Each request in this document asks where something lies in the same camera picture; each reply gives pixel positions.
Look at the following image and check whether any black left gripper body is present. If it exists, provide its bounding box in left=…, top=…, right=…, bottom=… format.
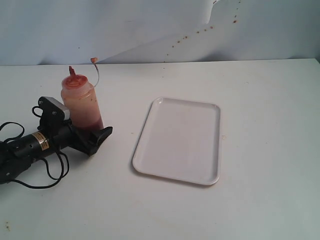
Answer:
left=48, top=124, right=94, bottom=156

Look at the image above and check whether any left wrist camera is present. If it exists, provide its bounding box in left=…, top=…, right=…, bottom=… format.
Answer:
left=38, top=96, right=70, bottom=131

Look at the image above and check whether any white rectangular tray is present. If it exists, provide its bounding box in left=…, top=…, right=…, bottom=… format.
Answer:
left=131, top=97, right=222, bottom=186

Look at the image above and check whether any red sauce squeeze bottle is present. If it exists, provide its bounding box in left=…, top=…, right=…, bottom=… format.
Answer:
left=60, top=66, right=104, bottom=132

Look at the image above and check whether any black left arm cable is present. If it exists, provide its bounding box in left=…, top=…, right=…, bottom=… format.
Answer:
left=0, top=105, right=70, bottom=190

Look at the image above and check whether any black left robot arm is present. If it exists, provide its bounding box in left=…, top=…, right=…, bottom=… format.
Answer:
left=0, top=120, right=113, bottom=189

